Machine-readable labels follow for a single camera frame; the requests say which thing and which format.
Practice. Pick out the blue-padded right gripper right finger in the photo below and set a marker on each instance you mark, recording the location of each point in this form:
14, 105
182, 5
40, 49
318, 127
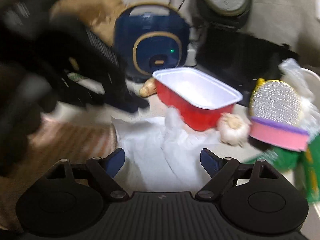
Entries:
223, 173

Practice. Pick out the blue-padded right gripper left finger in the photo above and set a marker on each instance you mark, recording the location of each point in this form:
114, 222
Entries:
102, 172

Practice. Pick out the clear plastic bag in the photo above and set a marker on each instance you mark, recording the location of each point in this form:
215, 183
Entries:
162, 154

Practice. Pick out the red white plastic tray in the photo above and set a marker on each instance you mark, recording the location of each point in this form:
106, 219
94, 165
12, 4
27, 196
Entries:
200, 98

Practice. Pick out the green snack bag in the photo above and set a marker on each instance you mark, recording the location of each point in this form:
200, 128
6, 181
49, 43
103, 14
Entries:
304, 166

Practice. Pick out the garlic bulb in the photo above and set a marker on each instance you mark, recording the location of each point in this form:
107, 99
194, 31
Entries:
233, 129

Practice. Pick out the pink striped cloth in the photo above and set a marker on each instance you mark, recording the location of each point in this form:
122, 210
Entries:
57, 140

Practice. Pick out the round wooden cutting board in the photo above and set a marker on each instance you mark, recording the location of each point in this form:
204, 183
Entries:
99, 15

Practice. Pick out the pink purple sponge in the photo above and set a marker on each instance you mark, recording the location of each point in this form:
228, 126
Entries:
278, 134

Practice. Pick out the yellow-rimmed round scrubber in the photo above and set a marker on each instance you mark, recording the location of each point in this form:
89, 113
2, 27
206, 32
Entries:
277, 101

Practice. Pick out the ginger root piece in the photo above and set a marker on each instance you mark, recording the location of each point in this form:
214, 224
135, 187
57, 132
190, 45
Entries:
149, 88

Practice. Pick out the navy blue rice cooker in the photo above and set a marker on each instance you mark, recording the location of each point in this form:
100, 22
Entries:
151, 36

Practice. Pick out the black rice cooker open lid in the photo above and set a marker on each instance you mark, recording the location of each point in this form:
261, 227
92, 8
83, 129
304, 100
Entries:
233, 56

